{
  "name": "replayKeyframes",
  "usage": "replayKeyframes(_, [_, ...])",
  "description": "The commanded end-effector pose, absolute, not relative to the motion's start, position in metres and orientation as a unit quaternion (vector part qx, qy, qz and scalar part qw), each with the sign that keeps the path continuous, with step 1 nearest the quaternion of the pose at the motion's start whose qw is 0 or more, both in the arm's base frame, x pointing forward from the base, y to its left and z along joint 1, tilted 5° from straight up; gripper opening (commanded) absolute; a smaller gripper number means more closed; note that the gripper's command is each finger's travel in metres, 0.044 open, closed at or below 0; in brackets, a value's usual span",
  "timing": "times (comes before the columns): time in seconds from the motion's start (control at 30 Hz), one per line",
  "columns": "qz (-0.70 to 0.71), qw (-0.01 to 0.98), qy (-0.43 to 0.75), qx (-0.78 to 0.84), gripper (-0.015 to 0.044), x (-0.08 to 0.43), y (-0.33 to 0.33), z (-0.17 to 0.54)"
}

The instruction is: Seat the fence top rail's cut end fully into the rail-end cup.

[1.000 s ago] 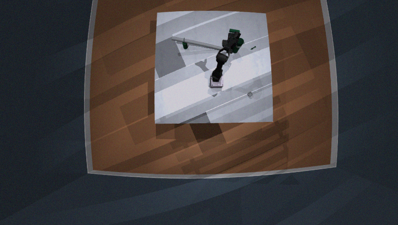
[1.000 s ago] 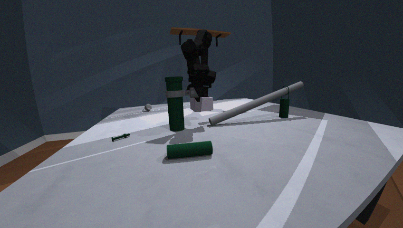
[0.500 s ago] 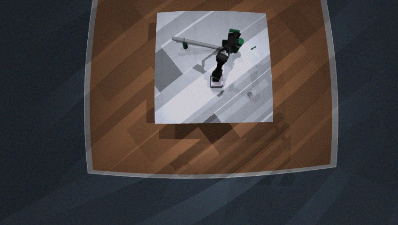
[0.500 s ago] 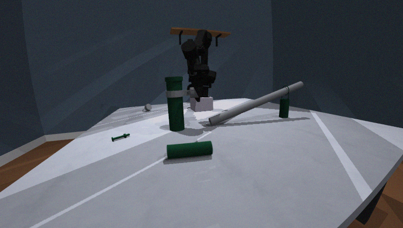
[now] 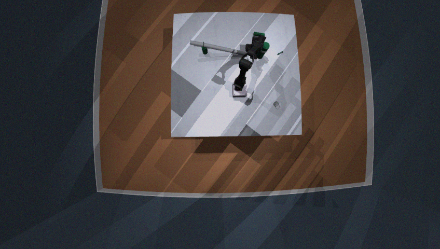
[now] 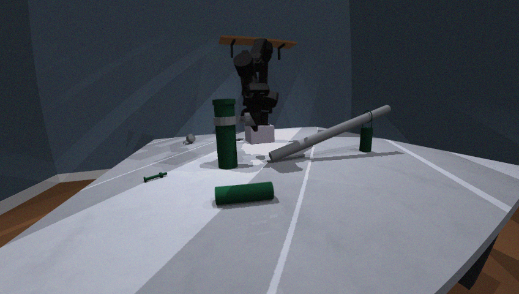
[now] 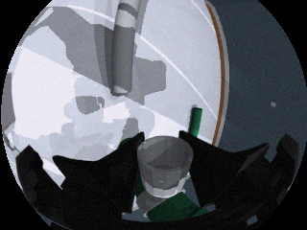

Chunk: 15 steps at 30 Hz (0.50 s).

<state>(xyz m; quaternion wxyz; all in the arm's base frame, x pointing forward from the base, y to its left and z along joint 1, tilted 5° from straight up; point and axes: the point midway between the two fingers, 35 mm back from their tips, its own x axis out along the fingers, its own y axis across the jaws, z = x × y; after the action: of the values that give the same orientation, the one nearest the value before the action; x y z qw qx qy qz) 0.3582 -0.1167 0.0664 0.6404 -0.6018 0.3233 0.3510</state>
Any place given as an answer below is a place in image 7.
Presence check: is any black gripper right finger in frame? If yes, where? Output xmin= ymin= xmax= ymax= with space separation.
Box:
xmin=177 ymin=130 xmax=269 ymax=208

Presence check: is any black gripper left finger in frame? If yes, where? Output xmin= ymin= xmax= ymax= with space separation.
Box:
xmin=53 ymin=131 xmax=145 ymax=214

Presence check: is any dark green cylinder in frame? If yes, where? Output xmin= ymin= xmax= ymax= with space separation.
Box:
xmin=135 ymin=172 xmax=210 ymax=222
xmin=189 ymin=107 xmax=203 ymax=137

